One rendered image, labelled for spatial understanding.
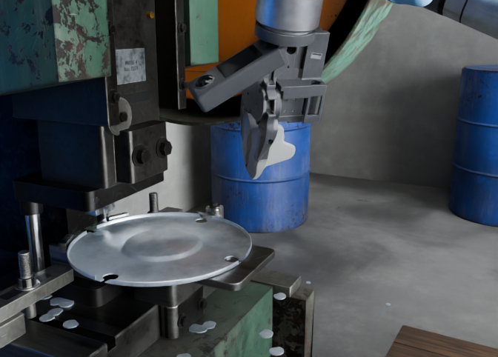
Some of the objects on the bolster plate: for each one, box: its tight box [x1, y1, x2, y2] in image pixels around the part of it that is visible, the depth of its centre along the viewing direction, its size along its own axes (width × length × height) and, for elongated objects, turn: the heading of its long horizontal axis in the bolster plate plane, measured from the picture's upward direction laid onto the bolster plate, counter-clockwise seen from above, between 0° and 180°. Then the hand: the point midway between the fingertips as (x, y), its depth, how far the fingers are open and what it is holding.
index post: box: [205, 202, 224, 221], centre depth 105 cm, size 3×3×10 cm
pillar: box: [25, 214, 45, 273], centre depth 89 cm, size 2×2×14 cm
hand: (249, 169), depth 75 cm, fingers closed
